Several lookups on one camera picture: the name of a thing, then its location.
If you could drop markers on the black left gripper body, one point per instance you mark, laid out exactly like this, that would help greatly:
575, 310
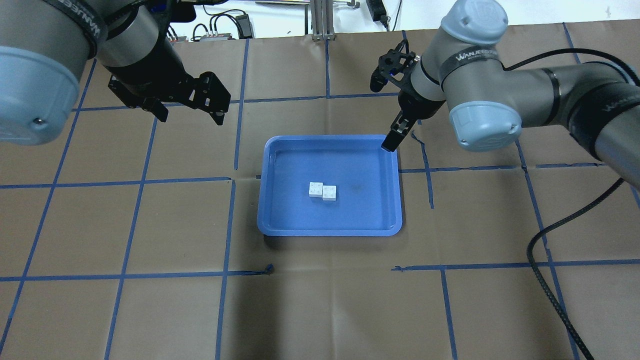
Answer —
156, 70

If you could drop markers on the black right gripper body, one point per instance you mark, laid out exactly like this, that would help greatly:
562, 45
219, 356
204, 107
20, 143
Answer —
413, 103

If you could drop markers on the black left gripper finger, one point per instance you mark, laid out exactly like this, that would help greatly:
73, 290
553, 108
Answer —
158, 109
218, 116

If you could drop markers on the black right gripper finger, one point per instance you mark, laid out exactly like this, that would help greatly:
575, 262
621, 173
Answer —
377, 82
399, 129

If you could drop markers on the white block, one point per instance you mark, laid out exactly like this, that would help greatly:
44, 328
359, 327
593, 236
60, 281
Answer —
329, 193
315, 189

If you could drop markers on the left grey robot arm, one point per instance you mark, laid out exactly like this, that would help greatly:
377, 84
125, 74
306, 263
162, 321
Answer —
45, 44

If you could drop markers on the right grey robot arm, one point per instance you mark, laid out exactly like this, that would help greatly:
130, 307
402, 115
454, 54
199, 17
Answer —
592, 94

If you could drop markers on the blue plastic tray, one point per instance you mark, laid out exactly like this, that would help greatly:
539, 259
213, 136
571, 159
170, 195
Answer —
369, 199

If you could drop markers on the black power adapter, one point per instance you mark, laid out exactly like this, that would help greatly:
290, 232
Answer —
378, 13

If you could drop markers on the brown paper table cover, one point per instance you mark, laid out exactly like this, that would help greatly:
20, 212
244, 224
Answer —
129, 239

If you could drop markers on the aluminium frame post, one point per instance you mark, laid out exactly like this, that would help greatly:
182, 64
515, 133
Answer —
322, 20

